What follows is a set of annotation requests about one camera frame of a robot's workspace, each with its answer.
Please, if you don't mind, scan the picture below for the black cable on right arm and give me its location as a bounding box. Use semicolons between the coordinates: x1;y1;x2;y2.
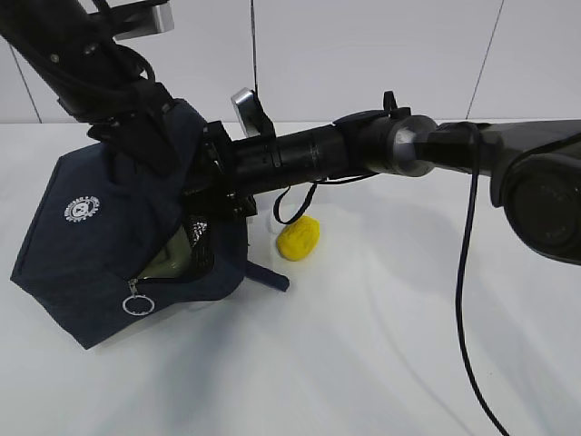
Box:
455;124;512;436

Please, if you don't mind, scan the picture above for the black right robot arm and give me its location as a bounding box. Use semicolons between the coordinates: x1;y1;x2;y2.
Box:
184;90;580;264

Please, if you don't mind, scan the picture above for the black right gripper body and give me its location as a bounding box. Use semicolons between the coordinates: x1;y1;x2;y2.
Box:
182;120;276;218

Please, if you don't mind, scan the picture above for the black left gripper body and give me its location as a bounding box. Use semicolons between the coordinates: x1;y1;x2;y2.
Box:
88;80;178;176

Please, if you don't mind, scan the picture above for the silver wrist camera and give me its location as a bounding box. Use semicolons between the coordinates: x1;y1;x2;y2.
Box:
231;87;275;138
89;1;174;41

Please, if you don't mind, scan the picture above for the green lid glass food container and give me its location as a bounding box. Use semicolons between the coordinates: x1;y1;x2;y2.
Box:
137;226;192;279

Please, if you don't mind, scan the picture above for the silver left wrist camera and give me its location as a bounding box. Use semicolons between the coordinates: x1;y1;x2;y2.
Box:
89;1;174;41

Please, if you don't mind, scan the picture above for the navy blue fabric lunch bag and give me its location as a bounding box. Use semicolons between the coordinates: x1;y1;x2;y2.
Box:
11;99;290;349

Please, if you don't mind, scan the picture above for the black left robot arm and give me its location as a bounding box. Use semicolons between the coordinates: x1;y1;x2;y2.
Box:
1;1;178;176

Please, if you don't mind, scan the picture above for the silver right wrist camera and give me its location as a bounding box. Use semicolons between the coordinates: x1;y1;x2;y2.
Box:
231;87;275;138

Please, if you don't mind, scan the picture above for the yellow lemon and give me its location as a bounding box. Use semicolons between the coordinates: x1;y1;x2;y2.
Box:
276;216;320;262

